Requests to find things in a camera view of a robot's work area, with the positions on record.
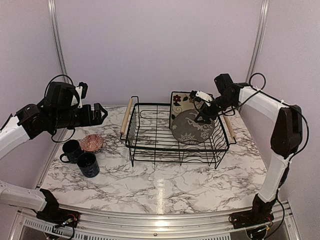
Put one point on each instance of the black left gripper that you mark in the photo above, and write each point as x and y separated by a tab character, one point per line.
97	120

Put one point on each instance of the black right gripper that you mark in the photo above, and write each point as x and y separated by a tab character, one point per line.
205	109

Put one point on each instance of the square floral ceramic plate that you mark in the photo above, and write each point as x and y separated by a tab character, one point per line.
179	102

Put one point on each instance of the grey reindeer round plate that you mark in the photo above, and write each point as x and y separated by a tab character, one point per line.
187	131

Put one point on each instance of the blue white patterned bowl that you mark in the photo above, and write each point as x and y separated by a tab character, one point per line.
92	143

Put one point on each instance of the dark green ceramic mug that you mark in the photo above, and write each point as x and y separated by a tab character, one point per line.
71	151

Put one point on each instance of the dark blue ceramic mug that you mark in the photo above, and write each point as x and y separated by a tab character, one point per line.
88	165

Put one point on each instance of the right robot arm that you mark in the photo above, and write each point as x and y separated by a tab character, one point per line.
285	139

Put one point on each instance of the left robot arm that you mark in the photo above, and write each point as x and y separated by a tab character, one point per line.
25	125

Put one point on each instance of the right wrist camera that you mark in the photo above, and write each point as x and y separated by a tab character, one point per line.
197	94

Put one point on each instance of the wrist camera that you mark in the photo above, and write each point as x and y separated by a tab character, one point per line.
197	94
81	89

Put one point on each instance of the right wooden rack handle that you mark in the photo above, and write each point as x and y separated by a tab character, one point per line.
229	127

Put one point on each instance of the wooden rack handle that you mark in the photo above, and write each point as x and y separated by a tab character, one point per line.
229	127
126	116

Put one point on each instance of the left wooden rack handle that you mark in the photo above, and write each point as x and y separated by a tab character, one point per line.
126	116

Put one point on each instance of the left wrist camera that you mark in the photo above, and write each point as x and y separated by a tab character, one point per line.
81	89

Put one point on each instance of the black wire dish rack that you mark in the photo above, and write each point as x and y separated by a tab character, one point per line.
149	138

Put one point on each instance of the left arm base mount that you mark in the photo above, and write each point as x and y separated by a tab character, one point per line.
54	214

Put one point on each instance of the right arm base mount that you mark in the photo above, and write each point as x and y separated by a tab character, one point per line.
261	212

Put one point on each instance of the right aluminium wall post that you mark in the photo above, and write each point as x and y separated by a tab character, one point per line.
259	39

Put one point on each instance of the aluminium wall post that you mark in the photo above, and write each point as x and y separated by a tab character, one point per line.
259	39
56	36

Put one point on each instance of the left aluminium wall post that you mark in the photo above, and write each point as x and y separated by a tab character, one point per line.
56	36

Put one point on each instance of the aluminium front rail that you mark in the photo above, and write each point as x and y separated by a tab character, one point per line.
108	225

